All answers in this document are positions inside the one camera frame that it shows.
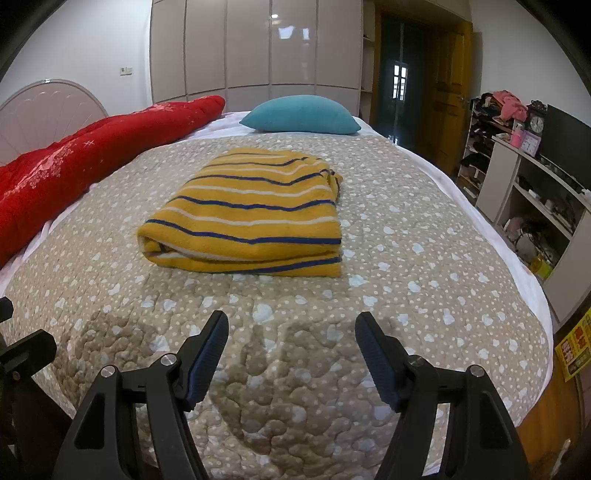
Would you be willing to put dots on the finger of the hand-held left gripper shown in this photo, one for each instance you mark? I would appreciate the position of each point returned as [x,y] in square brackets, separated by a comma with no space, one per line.
[32,350]
[4,309]

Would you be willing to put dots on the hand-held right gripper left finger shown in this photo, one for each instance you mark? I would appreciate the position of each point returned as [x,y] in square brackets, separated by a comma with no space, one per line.
[207,360]

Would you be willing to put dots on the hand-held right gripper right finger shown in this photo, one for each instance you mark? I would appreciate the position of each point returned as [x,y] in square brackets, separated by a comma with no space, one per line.
[376,360]

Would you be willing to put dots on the yellow striped sweater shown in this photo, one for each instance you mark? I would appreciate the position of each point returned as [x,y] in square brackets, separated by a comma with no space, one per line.
[249,217]

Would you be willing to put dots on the beige dotted bedspread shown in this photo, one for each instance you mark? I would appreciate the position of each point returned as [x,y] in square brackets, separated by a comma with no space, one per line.
[438,258]

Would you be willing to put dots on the red quilt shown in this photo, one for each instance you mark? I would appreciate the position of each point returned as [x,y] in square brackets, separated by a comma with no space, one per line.
[92,147]

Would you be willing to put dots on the yellow printed sign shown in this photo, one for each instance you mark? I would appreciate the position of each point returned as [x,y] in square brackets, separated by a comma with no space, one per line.
[575,346]

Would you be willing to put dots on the round pale headboard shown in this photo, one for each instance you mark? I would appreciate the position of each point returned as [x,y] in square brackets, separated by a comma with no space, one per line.
[41,106]

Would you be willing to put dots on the white shelf cabinet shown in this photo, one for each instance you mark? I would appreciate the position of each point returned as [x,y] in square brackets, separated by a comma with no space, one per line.
[498,184]

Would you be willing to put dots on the shoe rack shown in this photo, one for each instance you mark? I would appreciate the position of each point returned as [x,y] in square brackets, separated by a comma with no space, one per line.
[480,147]

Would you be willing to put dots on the teal pillow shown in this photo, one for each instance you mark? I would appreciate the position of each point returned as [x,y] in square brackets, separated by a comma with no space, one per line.
[300,115]

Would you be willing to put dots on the pink box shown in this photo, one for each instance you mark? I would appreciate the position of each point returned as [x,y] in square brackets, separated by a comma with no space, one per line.
[526,141]

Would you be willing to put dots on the wooden door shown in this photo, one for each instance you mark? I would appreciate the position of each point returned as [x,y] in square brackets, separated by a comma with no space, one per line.
[450,92]

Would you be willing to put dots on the black television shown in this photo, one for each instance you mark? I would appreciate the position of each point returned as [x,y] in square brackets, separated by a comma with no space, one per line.
[568,147]

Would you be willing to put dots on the dark ornate table clock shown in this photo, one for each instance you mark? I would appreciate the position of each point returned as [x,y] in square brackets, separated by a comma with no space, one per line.
[536,122]

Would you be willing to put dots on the pink cloth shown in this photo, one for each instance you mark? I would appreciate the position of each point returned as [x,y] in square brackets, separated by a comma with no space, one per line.
[510,105]

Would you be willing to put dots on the dark glass door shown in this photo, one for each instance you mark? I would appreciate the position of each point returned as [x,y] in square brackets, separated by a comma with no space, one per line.
[399,55]

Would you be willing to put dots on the beige glossy wardrobe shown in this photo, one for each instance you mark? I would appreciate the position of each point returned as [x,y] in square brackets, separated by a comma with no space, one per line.
[249,46]

